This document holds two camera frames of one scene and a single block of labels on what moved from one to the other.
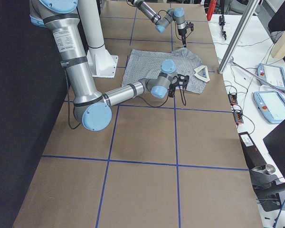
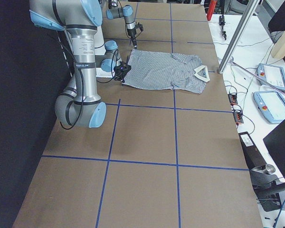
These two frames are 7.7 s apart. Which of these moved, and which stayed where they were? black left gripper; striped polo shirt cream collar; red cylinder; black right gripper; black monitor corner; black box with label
Moved: black right gripper; black left gripper
Stayed: red cylinder; striped polo shirt cream collar; black box with label; black monitor corner
